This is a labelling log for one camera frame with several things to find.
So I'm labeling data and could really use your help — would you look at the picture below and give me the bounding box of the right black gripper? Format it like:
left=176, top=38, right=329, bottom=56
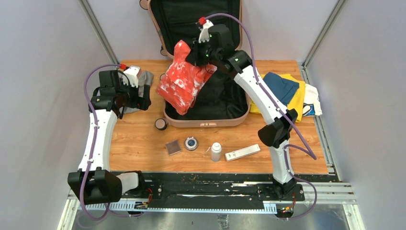
left=186, top=36, right=222, bottom=67

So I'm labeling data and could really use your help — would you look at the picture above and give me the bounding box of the red white garment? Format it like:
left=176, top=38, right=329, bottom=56
left=156, top=40, right=217, bottom=115

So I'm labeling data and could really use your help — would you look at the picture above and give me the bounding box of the round blue-lid jar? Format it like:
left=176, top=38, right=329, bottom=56
left=184, top=137, right=199, bottom=151

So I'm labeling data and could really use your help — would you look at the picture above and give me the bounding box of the blue garment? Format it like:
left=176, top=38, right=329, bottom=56
left=263, top=72, right=300, bottom=106

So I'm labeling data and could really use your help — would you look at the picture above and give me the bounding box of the white bottle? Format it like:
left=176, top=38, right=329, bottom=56
left=210, top=142, right=222, bottom=162

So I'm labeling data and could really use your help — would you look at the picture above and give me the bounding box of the yellow garment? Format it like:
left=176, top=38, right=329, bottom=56
left=260, top=72, right=305, bottom=123

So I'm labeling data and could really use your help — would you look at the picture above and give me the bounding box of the white rectangular box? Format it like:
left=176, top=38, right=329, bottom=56
left=225, top=144, right=260, bottom=161

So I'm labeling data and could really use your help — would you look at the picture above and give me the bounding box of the white blue print shirt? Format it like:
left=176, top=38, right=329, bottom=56
left=303, top=84, right=322, bottom=117

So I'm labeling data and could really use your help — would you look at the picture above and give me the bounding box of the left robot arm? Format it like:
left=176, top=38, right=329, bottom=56
left=68, top=66, right=154, bottom=205

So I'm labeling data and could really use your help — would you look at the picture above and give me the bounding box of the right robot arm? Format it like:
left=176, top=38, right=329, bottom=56
left=186, top=21, right=297, bottom=200

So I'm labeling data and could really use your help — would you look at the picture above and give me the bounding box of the grey cloth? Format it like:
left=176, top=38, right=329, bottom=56
left=124, top=71, right=154, bottom=114

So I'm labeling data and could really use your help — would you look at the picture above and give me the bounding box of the square clear compact case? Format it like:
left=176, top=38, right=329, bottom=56
left=165, top=140, right=182, bottom=156

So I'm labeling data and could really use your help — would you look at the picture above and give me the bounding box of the pink open suitcase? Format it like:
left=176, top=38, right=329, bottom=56
left=139, top=0, right=250, bottom=127

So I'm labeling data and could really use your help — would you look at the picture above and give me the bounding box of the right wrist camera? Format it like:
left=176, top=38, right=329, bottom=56
left=198, top=17, right=213, bottom=43

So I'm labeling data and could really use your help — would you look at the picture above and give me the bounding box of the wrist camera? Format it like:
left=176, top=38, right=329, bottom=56
left=123, top=66, right=142, bottom=88
left=198, top=17, right=213, bottom=43

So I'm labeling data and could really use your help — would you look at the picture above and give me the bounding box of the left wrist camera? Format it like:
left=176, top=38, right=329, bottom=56
left=123, top=66, right=142, bottom=88

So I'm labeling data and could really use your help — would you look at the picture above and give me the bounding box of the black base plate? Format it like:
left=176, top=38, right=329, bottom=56
left=143, top=172, right=305, bottom=210

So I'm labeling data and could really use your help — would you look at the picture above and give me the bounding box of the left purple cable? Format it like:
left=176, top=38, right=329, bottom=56
left=79, top=63, right=150, bottom=222

